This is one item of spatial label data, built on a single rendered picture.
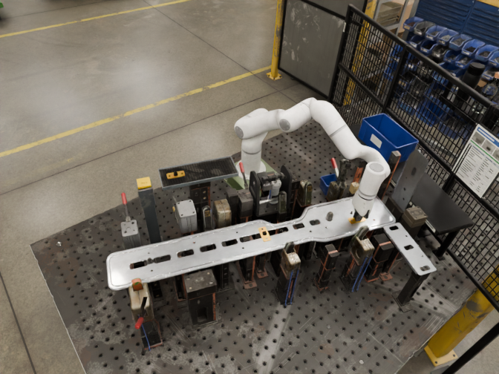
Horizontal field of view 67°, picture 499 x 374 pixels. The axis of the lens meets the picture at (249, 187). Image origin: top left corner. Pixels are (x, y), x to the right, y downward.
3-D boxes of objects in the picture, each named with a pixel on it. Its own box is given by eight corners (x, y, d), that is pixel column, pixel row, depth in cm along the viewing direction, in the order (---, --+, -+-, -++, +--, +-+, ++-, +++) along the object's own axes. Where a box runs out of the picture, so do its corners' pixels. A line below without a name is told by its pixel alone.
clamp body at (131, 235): (133, 283, 188) (119, 239, 163) (131, 265, 196) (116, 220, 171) (152, 278, 191) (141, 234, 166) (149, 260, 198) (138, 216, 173)
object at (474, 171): (480, 201, 178) (516, 150, 157) (448, 170, 193) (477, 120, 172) (484, 200, 179) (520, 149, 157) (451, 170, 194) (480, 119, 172)
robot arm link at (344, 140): (344, 124, 176) (382, 177, 176) (325, 138, 167) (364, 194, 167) (358, 115, 168) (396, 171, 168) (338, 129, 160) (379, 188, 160)
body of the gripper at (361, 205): (354, 186, 174) (348, 202, 182) (365, 201, 167) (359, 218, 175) (367, 183, 176) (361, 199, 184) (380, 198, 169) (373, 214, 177)
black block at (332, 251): (318, 295, 189) (330, 261, 168) (310, 277, 196) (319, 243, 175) (333, 291, 191) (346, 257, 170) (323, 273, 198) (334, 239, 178)
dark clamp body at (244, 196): (237, 254, 204) (239, 206, 177) (230, 235, 213) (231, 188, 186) (255, 249, 207) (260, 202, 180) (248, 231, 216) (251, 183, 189)
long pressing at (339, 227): (109, 298, 151) (108, 296, 150) (105, 254, 166) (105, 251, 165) (399, 223, 187) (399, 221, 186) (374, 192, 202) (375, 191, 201)
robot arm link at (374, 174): (366, 179, 175) (355, 188, 170) (373, 156, 165) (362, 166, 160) (382, 188, 171) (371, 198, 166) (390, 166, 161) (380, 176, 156)
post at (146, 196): (150, 248, 204) (137, 191, 173) (148, 238, 209) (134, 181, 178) (164, 245, 206) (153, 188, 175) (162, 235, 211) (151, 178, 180)
